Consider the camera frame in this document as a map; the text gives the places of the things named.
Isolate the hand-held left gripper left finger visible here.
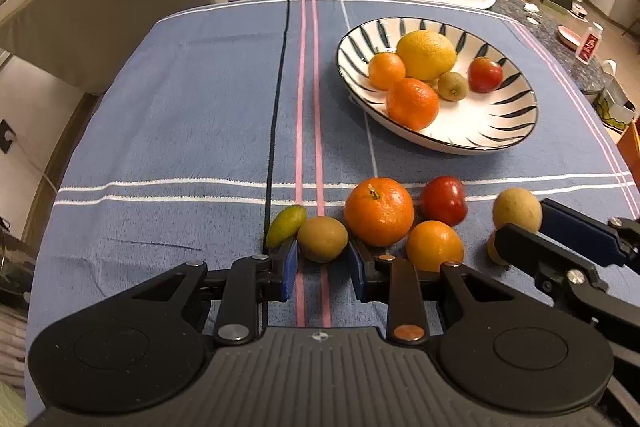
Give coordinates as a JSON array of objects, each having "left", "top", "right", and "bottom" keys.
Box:
[{"left": 120, "top": 237, "right": 301, "bottom": 348}]

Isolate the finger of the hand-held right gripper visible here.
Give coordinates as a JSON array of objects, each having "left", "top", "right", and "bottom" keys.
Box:
[
  {"left": 540, "top": 198, "right": 640, "bottom": 269},
  {"left": 494, "top": 223, "right": 611, "bottom": 309}
]

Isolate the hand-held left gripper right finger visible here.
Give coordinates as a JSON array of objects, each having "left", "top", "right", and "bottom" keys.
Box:
[{"left": 347, "top": 239, "right": 531, "bottom": 345}]

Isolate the small green mango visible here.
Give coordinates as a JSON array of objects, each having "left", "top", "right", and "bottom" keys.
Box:
[{"left": 265, "top": 205, "right": 308, "bottom": 248}]

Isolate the brown kiwi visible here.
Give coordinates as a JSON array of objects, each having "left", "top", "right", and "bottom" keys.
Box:
[
  {"left": 297, "top": 216, "right": 349, "bottom": 264},
  {"left": 437, "top": 71, "right": 470, "bottom": 102}
]

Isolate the brown round pear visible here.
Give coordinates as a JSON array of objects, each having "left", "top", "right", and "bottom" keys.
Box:
[{"left": 492, "top": 188, "right": 543, "bottom": 234}]

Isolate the large orange with stem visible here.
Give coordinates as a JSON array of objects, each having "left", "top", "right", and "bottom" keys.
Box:
[{"left": 343, "top": 177, "right": 416, "bottom": 247}]

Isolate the red apple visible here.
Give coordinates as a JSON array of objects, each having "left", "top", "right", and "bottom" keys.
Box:
[
  {"left": 467, "top": 57, "right": 504, "bottom": 94},
  {"left": 419, "top": 176, "right": 468, "bottom": 228}
]

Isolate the white plate with dark stripes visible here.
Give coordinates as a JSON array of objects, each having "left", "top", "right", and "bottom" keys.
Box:
[{"left": 336, "top": 17, "right": 540, "bottom": 155}]

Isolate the large yellow citrus fruit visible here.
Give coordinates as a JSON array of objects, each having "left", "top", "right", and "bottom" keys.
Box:
[{"left": 396, "top": 30, "right": 458, "bottom": 82}]

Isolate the orange box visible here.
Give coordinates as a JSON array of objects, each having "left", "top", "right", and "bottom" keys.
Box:
[{"left": 616, "top": 119, "right": 640, "bottom": 188}]

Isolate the white printed carton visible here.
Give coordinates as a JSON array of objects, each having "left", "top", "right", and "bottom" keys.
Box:
[{"left": 592, "top": 59, "right": 638, "bottom": 135}]

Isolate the blue striped tablecloth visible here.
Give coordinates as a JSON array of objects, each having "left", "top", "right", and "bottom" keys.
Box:
[{"left": 25, "top": 0, "right": 640, "bottom": 418}]

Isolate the white bottle with red label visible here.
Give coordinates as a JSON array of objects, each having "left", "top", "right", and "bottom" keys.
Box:
[{"left": 575, "top": 22, "right": 605, "bottom": 62}]

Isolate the pink plate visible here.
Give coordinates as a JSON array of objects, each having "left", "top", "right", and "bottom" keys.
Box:
[{"left": 556, "top": 26, "right": 583, "bottom": 50}]

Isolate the dark marble round table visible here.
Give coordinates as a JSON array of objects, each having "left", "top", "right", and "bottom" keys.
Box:
[{"left": 487, "top": 0, "right": 608, "bottom": 95}]

